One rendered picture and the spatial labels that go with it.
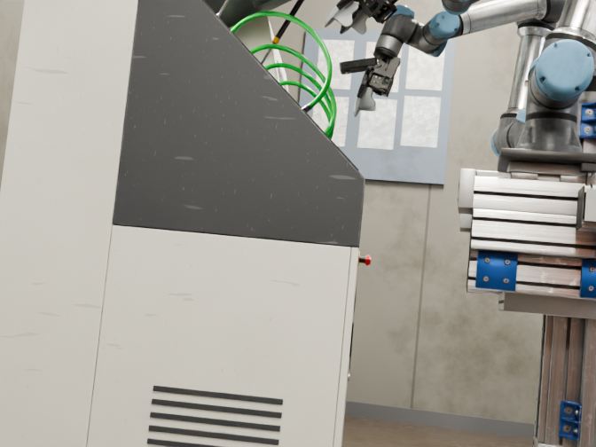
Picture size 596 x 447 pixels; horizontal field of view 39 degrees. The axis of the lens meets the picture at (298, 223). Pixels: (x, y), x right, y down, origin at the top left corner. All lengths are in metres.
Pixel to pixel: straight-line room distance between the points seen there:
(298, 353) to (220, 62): 0.70
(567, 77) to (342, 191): 0.54
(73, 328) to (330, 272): 0.61
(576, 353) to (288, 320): 0.73
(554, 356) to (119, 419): 1.06
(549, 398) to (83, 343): 1.13
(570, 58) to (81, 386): 1.30
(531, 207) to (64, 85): 1.13
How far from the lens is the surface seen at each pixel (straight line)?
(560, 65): 1.87
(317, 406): 1.93
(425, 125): 4.95
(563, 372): 2.19
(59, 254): 2.03
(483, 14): 2.53
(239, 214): 1.94
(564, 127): 1.99
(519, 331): 4.87
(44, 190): 2.06
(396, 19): 2.57
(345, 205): 1.92
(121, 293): 1.99
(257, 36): 2.76
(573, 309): 2.07
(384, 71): 2.51
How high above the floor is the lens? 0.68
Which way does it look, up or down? 5 degrees up
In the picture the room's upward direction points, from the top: 6 degrees clockwise
